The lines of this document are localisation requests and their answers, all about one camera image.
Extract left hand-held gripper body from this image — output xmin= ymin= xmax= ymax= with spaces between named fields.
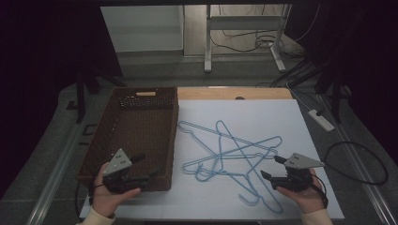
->
xmin=102 ymin=148 xmax=150 ymax=194

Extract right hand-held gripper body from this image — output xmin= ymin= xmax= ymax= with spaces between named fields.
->
xmin=270 ymin=152 xmax=326 ymax=192

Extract blue wire hanger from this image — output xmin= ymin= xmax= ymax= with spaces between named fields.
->
xmin=181 ymin=134 xmax=283 ymax=183
xmin=215 ymin=120 xmax=284 ymax=215
xmin=177 ymin=120 xmax=280 ymax=184

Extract brown woven basket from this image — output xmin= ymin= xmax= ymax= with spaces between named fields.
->
xmin=76 ymin=86 xmax=180 ymax=192

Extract person's right hand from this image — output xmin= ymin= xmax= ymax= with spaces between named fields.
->
xmin=276 ymin=168 xmax=327 ymax=215

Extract person's left hand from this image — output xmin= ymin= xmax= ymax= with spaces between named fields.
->
xmin=92 ymin=162 xmax=142 ymax=218

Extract white power strip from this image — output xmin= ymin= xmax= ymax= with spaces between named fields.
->
xmin=308 ymin=109 xmax=336 ymax=132

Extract black metal stand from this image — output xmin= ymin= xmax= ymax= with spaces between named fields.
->
xmin=314 ymin=62 xmax=352 ymax=125
xmin=66 ymin=68 xmax=127 ymax=125

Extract dark curtain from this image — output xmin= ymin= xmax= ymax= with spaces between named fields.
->
xmin=283 ymin=0 xmax=398 ymax=158
xmin=0 ymin=0 xmax=124 ymax=191

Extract white cabinet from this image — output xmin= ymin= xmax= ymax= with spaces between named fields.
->
xmin=100 ymin=5 xmax=185 ymax=53

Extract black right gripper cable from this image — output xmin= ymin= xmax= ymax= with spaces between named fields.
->
xmin=310 ymin=172 xmax=329 ymax=209

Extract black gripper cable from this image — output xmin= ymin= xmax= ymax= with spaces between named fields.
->
xmin=310 ymin=172 xmax=329 ymax=209
xmin=74 ymin=163 xmax=106 ymax=219

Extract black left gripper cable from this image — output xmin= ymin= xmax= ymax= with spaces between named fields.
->
xmin=74 ymin=163 xmax=106 ymax=219

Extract white power cable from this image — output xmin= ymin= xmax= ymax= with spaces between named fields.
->
xmin=285 ymin=82 xmax=314 ymax=113

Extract long black cable loop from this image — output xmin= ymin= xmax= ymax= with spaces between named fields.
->
xmin=323 ymin=141 xmax=390 ymax=186

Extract black floor cables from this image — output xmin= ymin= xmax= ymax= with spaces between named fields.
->
xmin=208 ymin=28 xmax=303 ymax=54

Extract white desk frame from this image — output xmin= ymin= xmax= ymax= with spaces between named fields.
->
xmin=204 ymin=4 xmax=293 ymax=74

